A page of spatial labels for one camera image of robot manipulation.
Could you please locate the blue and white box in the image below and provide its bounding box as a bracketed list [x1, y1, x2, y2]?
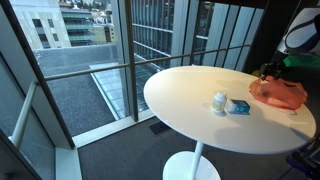
[226, 99, 250, 114]

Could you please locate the white pill bottle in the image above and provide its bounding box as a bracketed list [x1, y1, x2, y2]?
[212, 92, 227, 113]

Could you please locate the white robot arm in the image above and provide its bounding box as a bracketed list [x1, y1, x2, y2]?
[259, 6, 320, 80]

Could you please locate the orange plastic bag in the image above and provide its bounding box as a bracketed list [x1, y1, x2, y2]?
[249, 78, 307, 110]

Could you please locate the metal window handrail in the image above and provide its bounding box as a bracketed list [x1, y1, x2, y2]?
[44, 44, 250, 81]

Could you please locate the white round pedestal table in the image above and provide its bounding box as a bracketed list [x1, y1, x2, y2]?
[143, 65, 317, 180]

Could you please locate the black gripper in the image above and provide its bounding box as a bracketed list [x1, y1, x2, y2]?
[259, 63, 289, 81]

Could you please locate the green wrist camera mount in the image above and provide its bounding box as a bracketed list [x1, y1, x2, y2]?
[283, 55, 320, 67]

